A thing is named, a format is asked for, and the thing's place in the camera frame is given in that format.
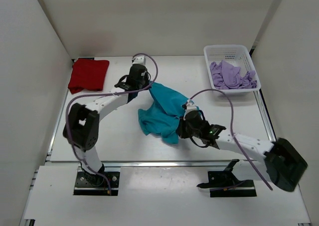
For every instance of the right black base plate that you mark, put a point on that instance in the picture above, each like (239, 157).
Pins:
(223, 184)

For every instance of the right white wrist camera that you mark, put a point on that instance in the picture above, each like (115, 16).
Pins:
(189, 106)

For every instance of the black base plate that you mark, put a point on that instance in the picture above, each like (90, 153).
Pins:
(89, 185)
(223, 184)

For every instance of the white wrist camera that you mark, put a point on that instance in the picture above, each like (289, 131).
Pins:
(139, 60)
(189, 106)

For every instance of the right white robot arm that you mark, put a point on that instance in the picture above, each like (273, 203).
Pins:
(277, 162)

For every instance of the aluminium front rail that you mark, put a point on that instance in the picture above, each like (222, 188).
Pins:
(168, 164)

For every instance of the white plastic basket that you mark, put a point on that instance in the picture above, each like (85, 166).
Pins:
(237, 55)

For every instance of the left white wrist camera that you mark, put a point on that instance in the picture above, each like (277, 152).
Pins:
(139, 60)

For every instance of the teal t-shirt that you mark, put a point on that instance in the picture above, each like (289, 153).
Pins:
(162, 118)

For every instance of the lavender t-shirt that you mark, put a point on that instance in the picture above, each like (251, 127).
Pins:
(225, 76)

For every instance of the red t-shirt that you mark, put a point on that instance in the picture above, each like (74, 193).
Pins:
(88, 74)

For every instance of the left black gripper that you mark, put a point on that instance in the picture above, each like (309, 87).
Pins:
(134, 93)

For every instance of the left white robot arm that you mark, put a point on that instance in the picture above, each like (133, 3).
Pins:
(82, 128)

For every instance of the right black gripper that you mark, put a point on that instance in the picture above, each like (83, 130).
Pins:
(183, 130)

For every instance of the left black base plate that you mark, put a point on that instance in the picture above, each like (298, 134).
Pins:
(89, 185)

